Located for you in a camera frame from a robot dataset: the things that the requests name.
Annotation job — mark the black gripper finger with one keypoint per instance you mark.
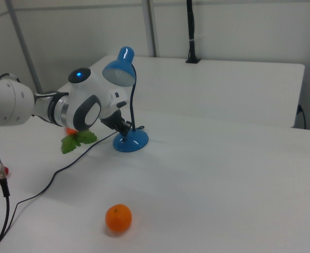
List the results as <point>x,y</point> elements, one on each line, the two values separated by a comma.
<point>121,131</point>
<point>127,125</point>

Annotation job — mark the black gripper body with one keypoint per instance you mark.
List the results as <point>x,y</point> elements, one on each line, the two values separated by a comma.
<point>114,120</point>

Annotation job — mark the blue desk lamp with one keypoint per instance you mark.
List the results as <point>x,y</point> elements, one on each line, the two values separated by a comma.
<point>123,62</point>

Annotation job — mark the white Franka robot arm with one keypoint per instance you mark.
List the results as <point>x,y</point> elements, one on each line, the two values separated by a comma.
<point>12,102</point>

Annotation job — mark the toy carrot with green leaves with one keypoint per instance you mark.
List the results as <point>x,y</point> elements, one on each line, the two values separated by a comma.
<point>73,143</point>

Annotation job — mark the orange toy mandarin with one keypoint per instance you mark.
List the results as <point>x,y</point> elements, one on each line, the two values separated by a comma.
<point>118,218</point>

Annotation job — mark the white side table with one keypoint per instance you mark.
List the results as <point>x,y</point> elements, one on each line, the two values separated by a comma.
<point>223,87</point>

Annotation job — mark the grey double partition post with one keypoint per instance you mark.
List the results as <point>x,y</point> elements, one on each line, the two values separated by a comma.
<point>151,26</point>

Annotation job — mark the grey single partition post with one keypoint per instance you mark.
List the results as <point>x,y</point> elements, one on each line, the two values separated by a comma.
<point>25,52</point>

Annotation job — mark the black clamped camera pole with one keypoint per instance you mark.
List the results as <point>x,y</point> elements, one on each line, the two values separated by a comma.
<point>192,31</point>

